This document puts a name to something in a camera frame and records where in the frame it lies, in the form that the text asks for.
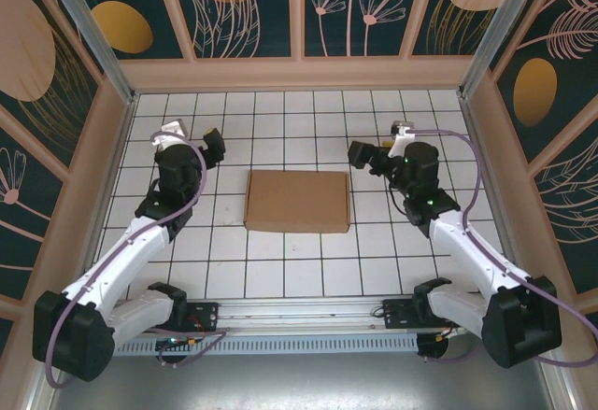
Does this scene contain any brown cardboard box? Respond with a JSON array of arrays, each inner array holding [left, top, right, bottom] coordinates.
[[242, 169, 351, 235]]

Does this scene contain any grey metal sheet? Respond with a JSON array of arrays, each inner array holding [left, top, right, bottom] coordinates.
[[27, 330, 578, 410]]

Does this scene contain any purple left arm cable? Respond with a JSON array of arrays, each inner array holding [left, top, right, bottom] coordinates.
[[46, 138, 228, 389]]

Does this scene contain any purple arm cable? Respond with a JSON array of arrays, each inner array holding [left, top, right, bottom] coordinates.
[[46, 138, 228, 389], [410, 128, 598, 369]]

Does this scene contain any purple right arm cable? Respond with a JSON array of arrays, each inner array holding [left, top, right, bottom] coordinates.
[[410, 128, 598, 369]]

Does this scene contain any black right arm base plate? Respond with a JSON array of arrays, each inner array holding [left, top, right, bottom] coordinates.
[[381, 298, 468, 332]]

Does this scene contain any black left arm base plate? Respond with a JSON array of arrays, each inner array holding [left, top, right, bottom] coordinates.
[[134, 301, 221, 334]]

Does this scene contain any aluminium frame post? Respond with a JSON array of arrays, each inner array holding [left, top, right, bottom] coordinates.
[[457, 0, 546, 103], [36, 0, 139, 106]]

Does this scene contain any orange connector with wires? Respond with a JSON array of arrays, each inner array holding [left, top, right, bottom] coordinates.
[[436, 324, 469, 342]]

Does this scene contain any aluminium mounting rail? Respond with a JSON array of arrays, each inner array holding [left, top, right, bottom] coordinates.
[[44, 291, 555, 339]]

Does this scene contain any small circuit board with wires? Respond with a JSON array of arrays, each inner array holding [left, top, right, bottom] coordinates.
[[157, 334, 201, 350]]

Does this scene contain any slotted grey cable duct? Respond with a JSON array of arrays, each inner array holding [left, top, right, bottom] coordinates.
[[111, 333, 420, 356]]

